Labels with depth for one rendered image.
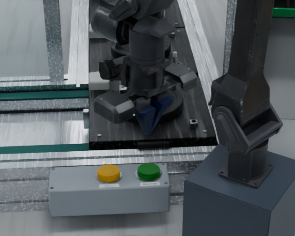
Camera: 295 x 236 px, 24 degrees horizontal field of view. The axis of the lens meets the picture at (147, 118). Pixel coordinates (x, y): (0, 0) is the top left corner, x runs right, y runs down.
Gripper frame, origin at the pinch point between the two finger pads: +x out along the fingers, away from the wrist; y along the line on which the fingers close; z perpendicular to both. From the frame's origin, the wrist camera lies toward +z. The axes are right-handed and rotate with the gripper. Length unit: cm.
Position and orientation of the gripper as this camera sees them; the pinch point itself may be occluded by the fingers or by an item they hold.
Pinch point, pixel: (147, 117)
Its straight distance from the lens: 116.1
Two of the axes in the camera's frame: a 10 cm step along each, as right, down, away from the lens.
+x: 0.0, 8.5, 5.3
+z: -6.8, -3.9, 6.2
